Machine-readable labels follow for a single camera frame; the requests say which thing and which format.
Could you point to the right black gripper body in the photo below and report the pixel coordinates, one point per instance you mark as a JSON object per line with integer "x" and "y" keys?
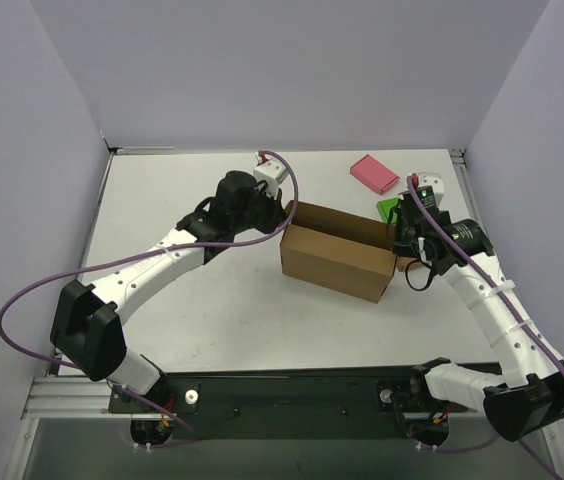
{"x": 401, "y": 233}

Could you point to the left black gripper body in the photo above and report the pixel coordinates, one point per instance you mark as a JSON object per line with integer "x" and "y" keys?
{"x": 272, "y": 213}

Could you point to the large brown cardboard box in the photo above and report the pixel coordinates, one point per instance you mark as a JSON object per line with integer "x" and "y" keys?
{"x": 338, "y": 251}

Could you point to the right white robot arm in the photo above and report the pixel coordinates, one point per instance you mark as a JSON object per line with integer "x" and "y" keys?
{"x": 528, "y": 392}

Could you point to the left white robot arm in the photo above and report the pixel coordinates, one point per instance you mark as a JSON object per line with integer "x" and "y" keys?
{"x": 89, "y": 319}

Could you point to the small brown cardboard box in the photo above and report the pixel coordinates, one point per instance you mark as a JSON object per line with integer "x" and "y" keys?
{"x": 403, "y": 262}

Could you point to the green paper box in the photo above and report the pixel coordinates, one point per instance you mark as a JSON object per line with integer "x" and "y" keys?
{"x": 384, "y": 208}

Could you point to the pink paper box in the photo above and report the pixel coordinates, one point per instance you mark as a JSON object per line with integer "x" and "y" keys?
{"x": 373, "y": 174}

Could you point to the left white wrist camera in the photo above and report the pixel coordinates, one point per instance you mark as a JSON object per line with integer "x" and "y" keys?
{"x": 270, "y": 171}

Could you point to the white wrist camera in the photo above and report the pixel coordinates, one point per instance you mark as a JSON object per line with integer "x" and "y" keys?
{"x": 432, "y": 181}
{"x": 270, "y": 171}

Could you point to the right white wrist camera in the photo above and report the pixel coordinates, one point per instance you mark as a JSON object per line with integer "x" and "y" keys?
{"x": 432, "y": 181}

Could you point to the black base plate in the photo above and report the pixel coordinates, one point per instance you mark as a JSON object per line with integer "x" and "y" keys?
{"x": 305, "y": 404}

